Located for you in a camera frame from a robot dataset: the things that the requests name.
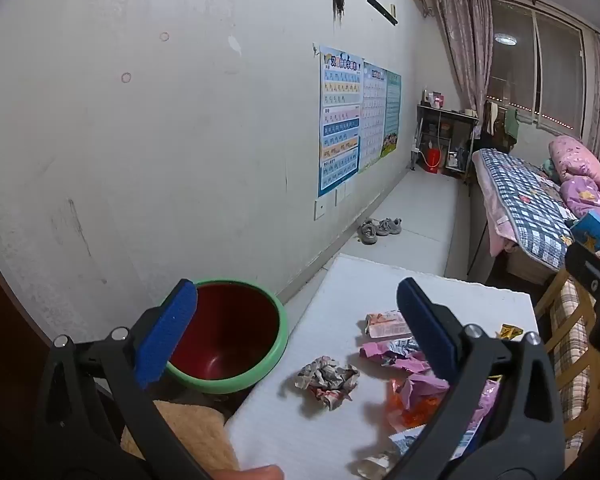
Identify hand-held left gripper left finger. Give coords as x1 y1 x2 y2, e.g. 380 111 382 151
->
32 279 215 480

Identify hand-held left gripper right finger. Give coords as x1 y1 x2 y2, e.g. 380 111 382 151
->
387 276 566 480

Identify pink white snack wrapper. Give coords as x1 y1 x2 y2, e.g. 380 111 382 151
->
450 375 502 441
364 310 415 341

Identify pink foil wrapper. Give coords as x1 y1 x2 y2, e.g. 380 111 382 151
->
359 337 433 375

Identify green bin with red inside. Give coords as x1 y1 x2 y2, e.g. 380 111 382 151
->
157 279 289 395

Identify orange plastic wrapper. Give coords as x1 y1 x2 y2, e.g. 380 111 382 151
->
387 377 448 431

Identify newspaper ball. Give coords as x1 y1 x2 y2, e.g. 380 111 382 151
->
294 356 361 411

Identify plaid chair cushion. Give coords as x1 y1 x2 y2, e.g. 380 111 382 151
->
550 280 597 441

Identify wooden chair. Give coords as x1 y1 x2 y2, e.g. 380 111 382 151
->
532 265 600 451

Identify blue small box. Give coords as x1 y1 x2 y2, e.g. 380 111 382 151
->
570 210 600 251

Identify purple star quilt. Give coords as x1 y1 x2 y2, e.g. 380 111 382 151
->
560 175 600 231

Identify white blue wrapper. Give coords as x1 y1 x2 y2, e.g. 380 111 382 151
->
390 425 481 461

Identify pink bed sheet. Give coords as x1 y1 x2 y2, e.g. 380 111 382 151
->
472 155 516 256

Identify clear plastic wrapper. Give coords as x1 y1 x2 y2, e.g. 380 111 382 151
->
355 452 395 478

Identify pink pillow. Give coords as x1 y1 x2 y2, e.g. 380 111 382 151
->
548 136 600 186

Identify dark brown wooden cabinet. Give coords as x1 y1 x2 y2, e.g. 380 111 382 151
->
0 240 55 480

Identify dark hanging clothes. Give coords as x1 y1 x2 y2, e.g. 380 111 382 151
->
482 100 506 136

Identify black metal shelf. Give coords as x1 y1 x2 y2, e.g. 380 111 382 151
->
416 104 479 183

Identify window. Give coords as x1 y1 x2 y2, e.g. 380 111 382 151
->
490 0 598 133

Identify string lights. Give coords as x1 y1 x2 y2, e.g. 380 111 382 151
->
487 94 576 126

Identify pale chart wall poster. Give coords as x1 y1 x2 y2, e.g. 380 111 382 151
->
358 62 388 173

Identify blue bordered wall poster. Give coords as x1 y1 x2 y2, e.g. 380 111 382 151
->
318 45 365 198

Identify green bordered wall poster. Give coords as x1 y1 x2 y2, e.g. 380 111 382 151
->
380 71 402 158

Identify black wall bar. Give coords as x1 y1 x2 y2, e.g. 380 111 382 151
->
366 0 399 26

